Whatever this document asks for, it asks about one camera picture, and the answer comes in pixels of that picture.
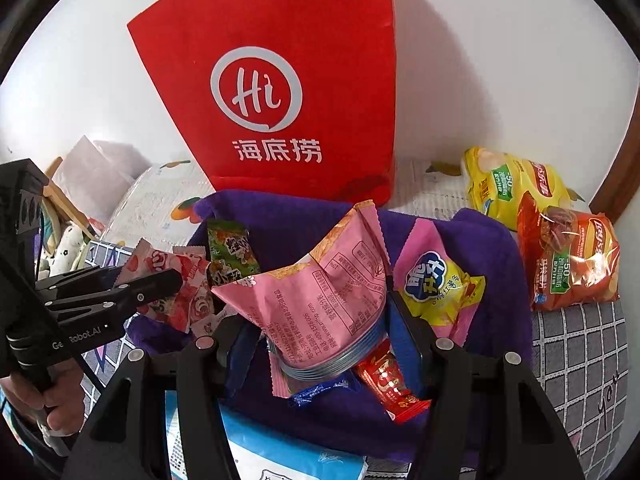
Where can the pink strawberry candy packet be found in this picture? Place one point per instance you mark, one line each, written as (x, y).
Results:
(190, 280)

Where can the green snack packet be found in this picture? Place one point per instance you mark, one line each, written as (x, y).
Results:
(232, 255)

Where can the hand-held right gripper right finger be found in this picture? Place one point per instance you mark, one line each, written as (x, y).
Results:
(405, 340)

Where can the blue and white box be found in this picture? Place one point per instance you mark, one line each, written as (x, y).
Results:
(290, 450)

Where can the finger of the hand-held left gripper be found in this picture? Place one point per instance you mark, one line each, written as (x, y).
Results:
(150, 287)
(80, 278)

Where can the small white candy wrapper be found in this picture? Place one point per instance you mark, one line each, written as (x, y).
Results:
(210, 321)

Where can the small blue snack packet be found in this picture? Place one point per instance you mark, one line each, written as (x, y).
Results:
(322, 392)

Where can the brown wooden door frame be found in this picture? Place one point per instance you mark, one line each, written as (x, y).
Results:
(617, 180)

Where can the white fruit print quilt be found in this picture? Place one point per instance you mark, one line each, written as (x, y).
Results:
(145, 200)

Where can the white paper bag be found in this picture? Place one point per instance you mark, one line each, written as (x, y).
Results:
(100, 165)

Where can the yellow chips bag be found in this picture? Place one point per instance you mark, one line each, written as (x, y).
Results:
(500, 185)

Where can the person's left hand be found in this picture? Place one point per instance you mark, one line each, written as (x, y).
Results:
(65, 400)

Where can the red paper bag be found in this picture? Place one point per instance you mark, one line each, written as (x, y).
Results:
(300, 60)

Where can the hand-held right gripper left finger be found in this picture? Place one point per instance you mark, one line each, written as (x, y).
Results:
(241, 360)

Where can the red snack packet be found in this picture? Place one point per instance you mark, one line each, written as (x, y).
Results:
(392, 380)

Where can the yellow and pink snack packet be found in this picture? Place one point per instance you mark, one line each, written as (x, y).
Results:
(440, 285)

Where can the purple towel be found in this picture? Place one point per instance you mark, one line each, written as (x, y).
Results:
(492, 270)

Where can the white spotted cloth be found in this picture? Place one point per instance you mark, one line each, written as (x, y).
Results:
(65, 250)

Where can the orange chips bag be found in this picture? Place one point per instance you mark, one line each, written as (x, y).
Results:
(570, 255)

